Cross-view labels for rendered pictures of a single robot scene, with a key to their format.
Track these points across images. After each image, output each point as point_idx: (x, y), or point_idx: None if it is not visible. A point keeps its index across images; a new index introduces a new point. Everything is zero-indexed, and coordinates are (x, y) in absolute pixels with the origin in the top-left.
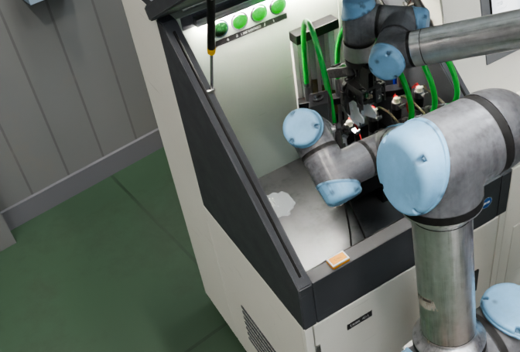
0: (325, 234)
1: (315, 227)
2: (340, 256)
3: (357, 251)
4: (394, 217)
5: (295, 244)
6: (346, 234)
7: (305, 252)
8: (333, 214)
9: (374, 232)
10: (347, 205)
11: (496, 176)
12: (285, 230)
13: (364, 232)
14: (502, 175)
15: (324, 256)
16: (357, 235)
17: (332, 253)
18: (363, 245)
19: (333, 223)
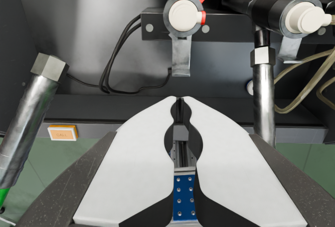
0: (110, 22)
1: (104, 1)
2: (66, 134)
3: (92, 131)
4: (199, 56)
5: (67, 12)
6: (133, 41)
7: (73, 33)
8: None
9: (164, 61)
10: None
11: (318, 141)
12: None
13: (154, 53)
14: (324, 143)
15: (92, 54)
16: (144, 52)
17: (102, 56)
18: (103, 130)
19: (130, 12)
